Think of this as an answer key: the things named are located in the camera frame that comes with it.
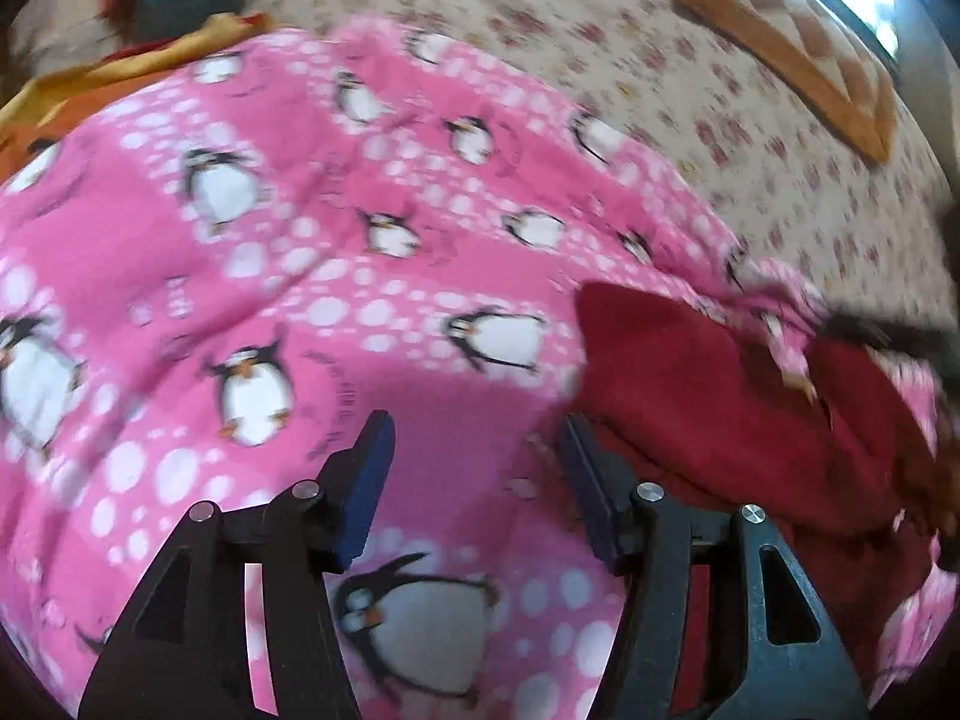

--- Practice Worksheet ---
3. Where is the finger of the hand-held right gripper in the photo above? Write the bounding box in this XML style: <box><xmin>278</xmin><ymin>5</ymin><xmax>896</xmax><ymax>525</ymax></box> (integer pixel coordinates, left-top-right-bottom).
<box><xmin>821</xmin><ymin>311</ymin><xmax>960</xmax><ymax>376</ymax></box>

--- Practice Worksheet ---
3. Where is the floral bedsheet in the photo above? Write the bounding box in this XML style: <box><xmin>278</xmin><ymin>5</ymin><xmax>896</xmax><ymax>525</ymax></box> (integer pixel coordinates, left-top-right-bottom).
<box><xmin>15</xmin><ymin>0</ymin><xmax>957</xmax><ymax>361</ymax></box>

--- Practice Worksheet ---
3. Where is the yellow orange cloth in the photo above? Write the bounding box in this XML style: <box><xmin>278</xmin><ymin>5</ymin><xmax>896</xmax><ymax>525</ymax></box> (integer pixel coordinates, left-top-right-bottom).
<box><xmin>0</xmin><ymin>11</ymin><xmax>278</xmax><ymax>181</ymax></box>

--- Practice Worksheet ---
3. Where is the pink penguin print blanket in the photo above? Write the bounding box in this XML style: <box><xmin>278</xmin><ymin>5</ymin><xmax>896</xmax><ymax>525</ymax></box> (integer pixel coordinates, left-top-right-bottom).
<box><xmin>0</xmin><ymin>19</ymin><xmax>960</xmax><ymax>720</ymax></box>

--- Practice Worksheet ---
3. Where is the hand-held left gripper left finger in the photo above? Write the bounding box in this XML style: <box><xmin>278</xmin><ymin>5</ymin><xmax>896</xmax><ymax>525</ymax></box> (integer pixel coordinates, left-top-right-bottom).
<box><xmin>77</xmin><ymin>409</ymin><xmax>397</xmax><ymax>720</ymax></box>

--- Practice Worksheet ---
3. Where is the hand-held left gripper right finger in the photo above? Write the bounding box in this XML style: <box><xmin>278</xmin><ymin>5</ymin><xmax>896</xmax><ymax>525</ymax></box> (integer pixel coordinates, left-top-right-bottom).
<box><xmin>559</xmin><ymin>412</ymin><xmax>871</xmax><ymax>720</ymax></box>

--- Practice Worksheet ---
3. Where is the orange checkered mat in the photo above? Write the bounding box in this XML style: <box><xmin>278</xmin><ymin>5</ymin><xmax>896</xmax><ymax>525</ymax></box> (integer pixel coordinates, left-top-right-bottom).
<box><xmin>673</xmin><ymin>0</ymin><xmax>901</xmax><ymax>164</ymax></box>

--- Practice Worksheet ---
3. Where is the dark red fleece garment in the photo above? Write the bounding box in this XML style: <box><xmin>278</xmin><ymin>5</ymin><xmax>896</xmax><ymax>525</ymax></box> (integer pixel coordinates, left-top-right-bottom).
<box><xmin>574</xmin><ymin>281</ymin><xmax>960</xmax><ymax>720</ymax></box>

